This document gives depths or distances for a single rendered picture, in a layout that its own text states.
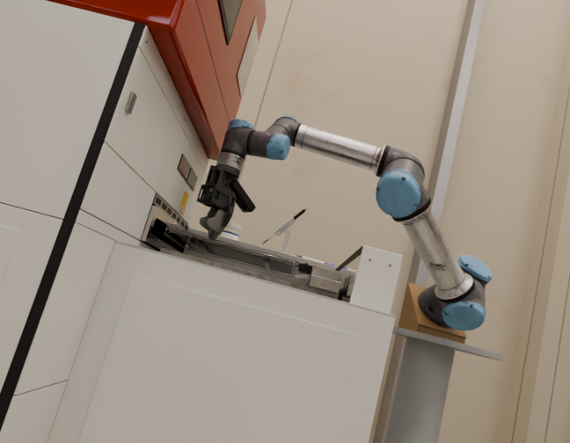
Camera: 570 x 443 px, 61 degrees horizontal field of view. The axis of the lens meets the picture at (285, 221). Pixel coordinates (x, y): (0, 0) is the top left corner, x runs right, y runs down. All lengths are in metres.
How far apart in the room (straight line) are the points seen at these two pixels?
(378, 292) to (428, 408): 0.64
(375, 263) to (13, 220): 0.74
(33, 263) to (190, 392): 0.40
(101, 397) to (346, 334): 0.52
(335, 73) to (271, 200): 1.09
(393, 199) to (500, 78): 3.24
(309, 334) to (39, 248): 0.54
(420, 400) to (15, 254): 1.23
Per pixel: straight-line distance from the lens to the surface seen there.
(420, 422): 1.68
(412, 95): 3.97
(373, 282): 1.12
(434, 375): 1.68
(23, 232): 0.96
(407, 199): 1.30
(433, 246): 1.40
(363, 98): 3.77
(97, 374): 1.11
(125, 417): 1.10
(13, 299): 0.96
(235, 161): 1.41
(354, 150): 1.45
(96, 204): 0.98
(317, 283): 1.28
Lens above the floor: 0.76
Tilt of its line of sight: 11 degrees up
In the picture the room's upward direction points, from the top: 15 degrees clockwise
